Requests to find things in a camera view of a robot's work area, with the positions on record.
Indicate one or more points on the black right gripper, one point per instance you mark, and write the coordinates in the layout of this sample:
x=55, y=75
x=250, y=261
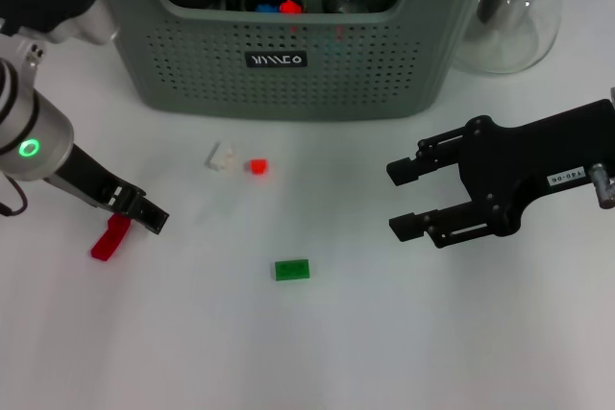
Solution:
x=528, y=160

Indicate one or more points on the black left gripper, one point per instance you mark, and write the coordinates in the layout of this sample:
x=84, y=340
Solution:
x=91, y=175

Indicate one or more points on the dark red curved toy brick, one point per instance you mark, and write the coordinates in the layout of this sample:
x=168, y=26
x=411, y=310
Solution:
x=110, y=239

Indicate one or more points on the red slope toy brick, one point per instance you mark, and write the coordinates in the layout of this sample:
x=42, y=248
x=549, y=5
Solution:
x=290, y=7

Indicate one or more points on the blue square toy plate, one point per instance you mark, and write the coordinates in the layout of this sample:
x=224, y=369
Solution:
x=265, y=8

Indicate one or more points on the grey-green perforated storage bin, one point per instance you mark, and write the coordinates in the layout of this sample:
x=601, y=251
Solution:
x=336, y=83

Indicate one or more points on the white toy brick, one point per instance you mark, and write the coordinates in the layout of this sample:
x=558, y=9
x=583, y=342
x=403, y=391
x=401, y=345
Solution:
x=223, y=158

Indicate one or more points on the small red toy brick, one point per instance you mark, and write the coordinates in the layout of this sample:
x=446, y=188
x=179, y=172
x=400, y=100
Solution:
x=258, y=166

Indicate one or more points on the green toy brick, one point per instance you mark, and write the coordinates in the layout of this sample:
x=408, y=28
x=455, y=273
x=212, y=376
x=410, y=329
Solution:
x=292, y=270

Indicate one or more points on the glass carafe black lid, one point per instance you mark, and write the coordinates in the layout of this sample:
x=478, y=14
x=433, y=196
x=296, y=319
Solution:
x=509, y=35

